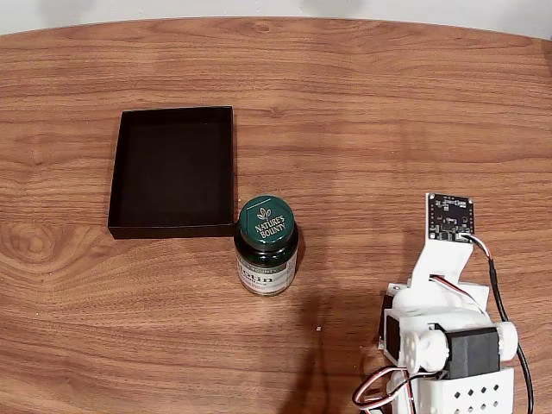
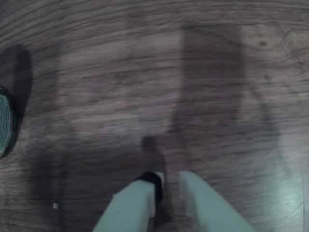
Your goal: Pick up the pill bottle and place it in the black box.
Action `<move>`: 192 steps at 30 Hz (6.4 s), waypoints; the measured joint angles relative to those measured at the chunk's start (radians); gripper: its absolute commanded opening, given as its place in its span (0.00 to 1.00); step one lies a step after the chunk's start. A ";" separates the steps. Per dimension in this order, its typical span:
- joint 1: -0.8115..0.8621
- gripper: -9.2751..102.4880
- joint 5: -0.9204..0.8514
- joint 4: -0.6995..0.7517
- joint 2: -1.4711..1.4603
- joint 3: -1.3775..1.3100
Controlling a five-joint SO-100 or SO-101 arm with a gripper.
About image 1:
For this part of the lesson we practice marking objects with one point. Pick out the black shallow cardboard box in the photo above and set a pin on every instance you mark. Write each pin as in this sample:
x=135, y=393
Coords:
x=172, y=172

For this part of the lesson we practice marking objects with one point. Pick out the camera circuit board white mount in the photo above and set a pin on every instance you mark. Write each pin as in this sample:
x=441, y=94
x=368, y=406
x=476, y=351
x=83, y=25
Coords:
x=448, y=217

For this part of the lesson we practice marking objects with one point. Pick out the green pill bottle white label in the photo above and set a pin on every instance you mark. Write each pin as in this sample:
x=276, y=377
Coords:
x=265, y=241

